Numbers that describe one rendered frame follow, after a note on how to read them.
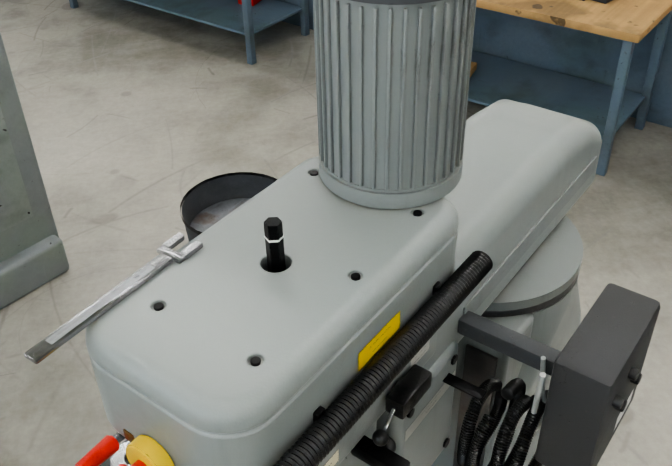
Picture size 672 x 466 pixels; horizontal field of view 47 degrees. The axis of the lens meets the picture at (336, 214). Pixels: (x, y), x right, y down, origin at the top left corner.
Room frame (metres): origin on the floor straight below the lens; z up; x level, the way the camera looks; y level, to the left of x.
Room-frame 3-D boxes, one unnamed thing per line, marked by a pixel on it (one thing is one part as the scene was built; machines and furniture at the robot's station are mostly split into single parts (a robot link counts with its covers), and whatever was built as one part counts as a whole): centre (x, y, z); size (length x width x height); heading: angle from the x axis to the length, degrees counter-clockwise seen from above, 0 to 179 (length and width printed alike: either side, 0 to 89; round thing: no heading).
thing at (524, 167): (1.13, -0.23, 1.66); 0.80 x 0.23 x 0.20; 143
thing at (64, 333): (0.67, 0.25, 1.89); 0.24 x 0.04 x 0.01; 145
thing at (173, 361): (0.74, 0.06, 1.81); 0.47 x 0.26 x 0.16; 143
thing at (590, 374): (0.76, -0.38, 1.62); 0.20 x 0.09 x 0.21; 143
